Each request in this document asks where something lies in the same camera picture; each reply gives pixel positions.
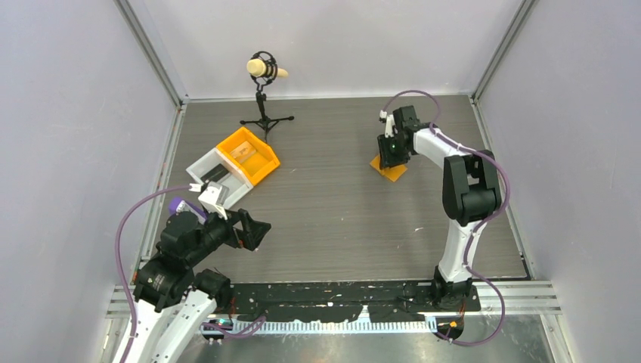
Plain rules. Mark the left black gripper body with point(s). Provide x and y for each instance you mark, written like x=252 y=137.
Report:
x=235 y=236

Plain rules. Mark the orange leather card holder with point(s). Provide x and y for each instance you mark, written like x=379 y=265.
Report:
x=392 y=174

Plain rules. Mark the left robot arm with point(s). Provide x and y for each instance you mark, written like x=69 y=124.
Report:
x=170 y=301

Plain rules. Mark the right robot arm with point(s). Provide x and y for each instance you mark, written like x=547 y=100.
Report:
x=470 y=192

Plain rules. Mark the black card in white bin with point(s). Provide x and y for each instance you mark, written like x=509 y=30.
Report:
x=215 y=174

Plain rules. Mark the card in orange bin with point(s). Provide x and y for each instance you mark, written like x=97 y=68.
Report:
x=243 y=152

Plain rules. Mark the purple plastic bin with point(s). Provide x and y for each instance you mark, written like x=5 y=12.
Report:
x=179 y=205

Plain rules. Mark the orange plastic bin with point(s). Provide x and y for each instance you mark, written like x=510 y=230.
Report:
x=254 y=158

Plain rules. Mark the white plastic bin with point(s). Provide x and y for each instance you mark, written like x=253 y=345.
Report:
x=238 y=184

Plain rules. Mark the black microphone tripod stand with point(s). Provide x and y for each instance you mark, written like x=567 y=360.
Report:
x=264 y=122

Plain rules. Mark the beige microphone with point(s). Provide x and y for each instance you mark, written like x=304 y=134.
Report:
x=259 y=68

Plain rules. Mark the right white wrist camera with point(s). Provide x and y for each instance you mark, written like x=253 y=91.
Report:
x=389 y=121

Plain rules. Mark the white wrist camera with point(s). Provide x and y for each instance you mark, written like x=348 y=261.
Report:
x=211 y=196
x=389 y=121

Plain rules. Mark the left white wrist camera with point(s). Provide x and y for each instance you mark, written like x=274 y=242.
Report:
x=211 y=196

